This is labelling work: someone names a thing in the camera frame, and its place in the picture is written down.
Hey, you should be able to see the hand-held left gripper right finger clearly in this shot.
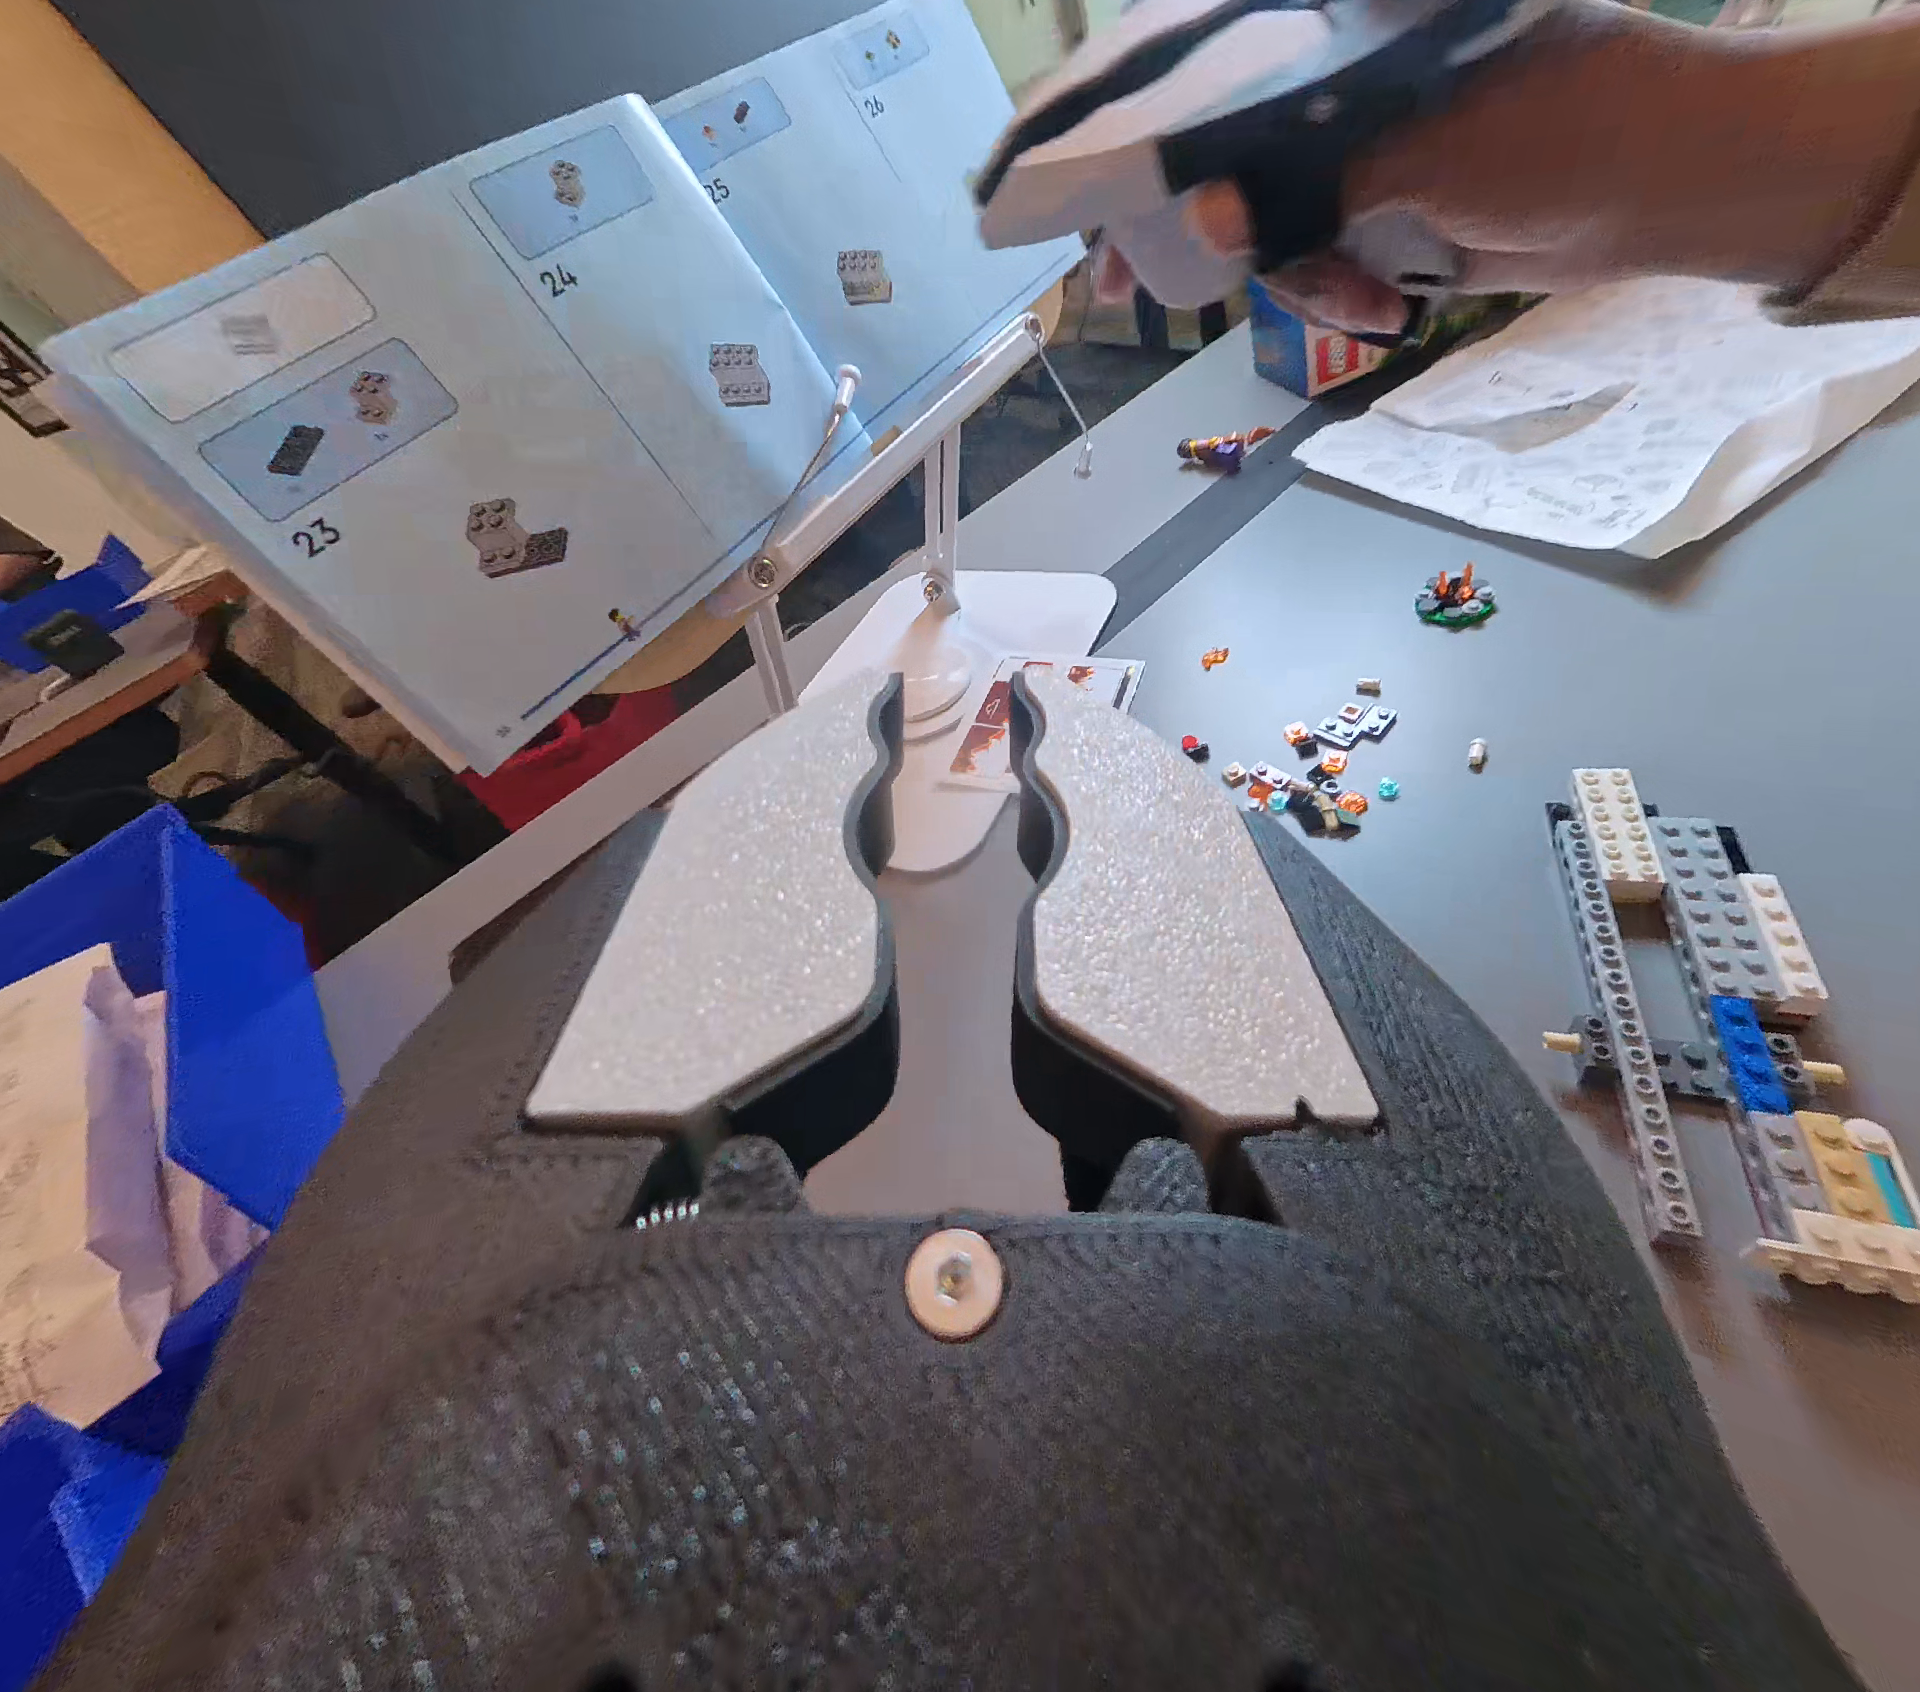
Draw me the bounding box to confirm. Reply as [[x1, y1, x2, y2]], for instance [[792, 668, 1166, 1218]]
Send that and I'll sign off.
[[1013, 673, 1383, 1135]]

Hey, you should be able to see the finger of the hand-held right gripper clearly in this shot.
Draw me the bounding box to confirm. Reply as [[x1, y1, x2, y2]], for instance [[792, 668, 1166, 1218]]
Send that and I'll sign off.
[[1046, 0, 1356, 152], [972, 120, 1207, 255]]

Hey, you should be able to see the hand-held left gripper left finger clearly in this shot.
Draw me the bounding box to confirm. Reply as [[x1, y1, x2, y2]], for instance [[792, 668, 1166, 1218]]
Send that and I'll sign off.
[[524, 673, 907, 1135]]

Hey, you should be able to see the grey lego model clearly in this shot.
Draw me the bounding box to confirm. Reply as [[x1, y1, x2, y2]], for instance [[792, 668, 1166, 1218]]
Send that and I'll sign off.
[[1543, 764, 1920, 1304]]

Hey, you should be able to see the instruction booklet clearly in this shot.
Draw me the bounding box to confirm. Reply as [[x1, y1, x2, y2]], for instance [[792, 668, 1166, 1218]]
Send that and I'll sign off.
[[42, 0, 1087, 776]]

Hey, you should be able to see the person's right forearm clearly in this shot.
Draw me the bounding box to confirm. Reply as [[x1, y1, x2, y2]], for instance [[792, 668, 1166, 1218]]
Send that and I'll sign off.
[[1784, 0, 1920, 326]]

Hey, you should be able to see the pile of loose lego pieces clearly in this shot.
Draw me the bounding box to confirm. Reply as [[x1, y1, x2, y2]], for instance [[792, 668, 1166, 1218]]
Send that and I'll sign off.
[[1183, 732, 1375, 840]]

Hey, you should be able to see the lego set box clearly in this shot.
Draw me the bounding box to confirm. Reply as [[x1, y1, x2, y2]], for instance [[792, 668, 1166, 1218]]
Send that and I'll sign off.
[[1248, 275, 1428, 396]]

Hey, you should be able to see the person's right hand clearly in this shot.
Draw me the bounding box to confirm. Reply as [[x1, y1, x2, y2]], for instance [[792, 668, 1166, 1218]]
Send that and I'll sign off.
[[1092, 0, 1862, 342]]

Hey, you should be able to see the sticker sheet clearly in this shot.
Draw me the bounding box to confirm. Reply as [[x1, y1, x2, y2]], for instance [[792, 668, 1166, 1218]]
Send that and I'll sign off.
[[952, 656, 1147, 794]]

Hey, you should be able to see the white book stand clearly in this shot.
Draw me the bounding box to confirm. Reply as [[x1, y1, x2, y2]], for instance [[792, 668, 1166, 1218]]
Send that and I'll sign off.
[[704, 314, 1121, 876]]

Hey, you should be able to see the blue storage bin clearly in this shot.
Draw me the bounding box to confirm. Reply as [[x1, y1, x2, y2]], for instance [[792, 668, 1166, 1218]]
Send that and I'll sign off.
[[0, 805, 348, 1692]]

